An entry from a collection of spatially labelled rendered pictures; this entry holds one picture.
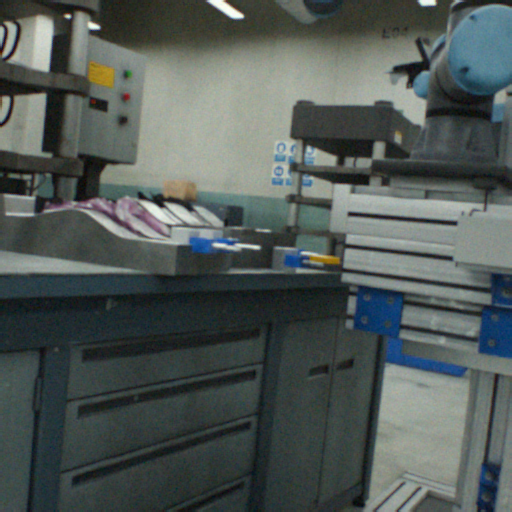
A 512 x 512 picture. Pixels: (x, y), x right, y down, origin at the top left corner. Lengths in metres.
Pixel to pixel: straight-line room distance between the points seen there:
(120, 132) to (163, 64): 7.85
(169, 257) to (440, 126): 0.52
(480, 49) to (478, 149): 0.20
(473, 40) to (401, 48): 7.45
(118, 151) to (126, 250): 1.17
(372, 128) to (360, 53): 3.23
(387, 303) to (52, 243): 0.63
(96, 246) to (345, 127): 4.53
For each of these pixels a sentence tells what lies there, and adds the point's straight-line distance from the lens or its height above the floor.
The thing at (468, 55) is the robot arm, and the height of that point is 1.18.
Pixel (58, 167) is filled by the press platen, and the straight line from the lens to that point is 1.96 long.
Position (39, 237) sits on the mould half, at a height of 0.84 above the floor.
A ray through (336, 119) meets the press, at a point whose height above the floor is 1.89.
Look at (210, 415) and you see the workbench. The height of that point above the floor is 0.47.
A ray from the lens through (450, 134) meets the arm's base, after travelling 1.12.
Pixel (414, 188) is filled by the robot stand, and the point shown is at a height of 0.99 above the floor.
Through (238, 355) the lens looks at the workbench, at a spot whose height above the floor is 0.60.
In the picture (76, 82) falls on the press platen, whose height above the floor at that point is 1.27.
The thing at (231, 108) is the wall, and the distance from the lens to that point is 9.24.
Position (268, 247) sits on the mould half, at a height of 0.85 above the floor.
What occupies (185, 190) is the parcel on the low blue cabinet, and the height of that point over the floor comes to 1.26.
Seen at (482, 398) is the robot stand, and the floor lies 0.60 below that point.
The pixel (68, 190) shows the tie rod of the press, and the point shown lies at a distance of 1.98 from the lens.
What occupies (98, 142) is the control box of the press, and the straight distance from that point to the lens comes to 2.22.
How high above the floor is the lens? 0.90
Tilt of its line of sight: 3 degrees down
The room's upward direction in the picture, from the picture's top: 6 degrees clockwise
